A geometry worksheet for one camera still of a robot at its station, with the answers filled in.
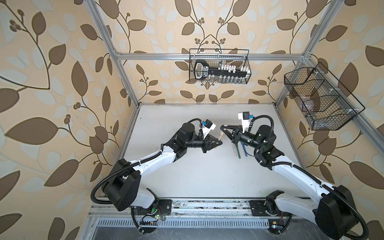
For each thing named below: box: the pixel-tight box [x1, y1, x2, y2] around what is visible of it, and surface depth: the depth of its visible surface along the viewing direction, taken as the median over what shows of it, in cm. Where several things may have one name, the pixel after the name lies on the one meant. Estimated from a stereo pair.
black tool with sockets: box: [194, 60, 251, 83], surface depth 86 cm
